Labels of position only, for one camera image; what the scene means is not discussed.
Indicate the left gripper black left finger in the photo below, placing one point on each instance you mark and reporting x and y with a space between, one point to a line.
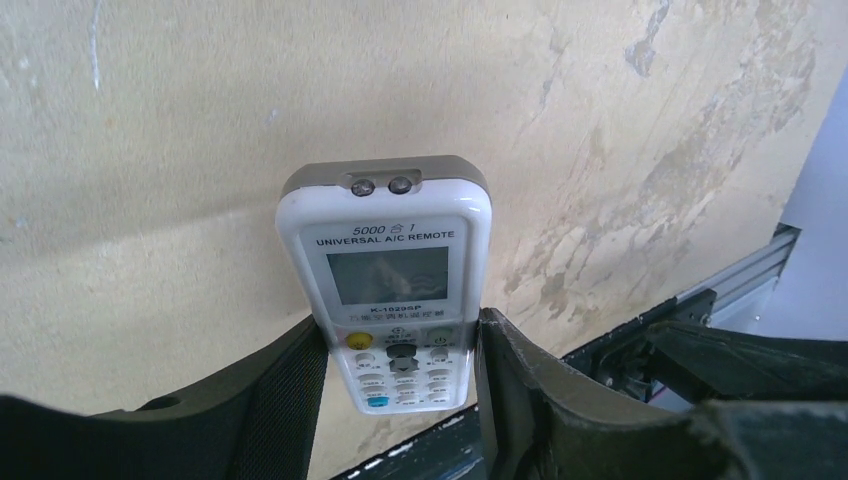
255 419

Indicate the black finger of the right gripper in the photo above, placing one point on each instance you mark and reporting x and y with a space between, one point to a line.
700 363

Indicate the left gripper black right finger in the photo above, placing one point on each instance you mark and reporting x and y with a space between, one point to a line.
779 410

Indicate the grey remote control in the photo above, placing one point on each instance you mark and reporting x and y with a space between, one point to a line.
391 254

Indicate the aluminium frame rail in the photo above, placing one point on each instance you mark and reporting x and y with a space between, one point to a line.
735 298

